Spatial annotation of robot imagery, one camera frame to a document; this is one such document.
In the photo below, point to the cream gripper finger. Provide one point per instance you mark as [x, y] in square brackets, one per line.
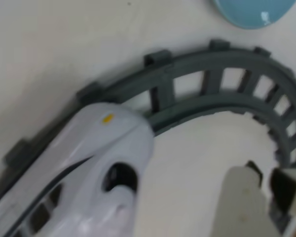
[286, 192]
[241, 205]

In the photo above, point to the white Shinkansen toy head car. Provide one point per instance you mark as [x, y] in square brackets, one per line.
[93, 153]

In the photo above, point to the blue ceramic dish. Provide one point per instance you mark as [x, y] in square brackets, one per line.
[246, 12]

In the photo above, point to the grey plastic toy rail track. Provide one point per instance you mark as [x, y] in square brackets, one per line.
[212, 60]

